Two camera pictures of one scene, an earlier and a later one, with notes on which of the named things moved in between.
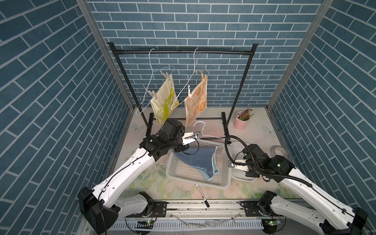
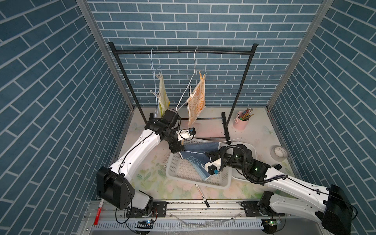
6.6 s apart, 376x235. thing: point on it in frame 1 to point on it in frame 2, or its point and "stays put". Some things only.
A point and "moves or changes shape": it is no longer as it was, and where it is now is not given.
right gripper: (249, 173) to (219, 153)
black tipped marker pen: (205, 200) stays put
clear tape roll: (279, 151) stays put
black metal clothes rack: (151, 118) stays put
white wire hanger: (202, 130) to (223, 141)
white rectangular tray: (237, 154) stays put
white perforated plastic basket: (178, 169) stays put
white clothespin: (166, 76) to (158, 77)
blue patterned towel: (201, 158) moves or changes shape
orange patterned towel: (196, 103) stays put
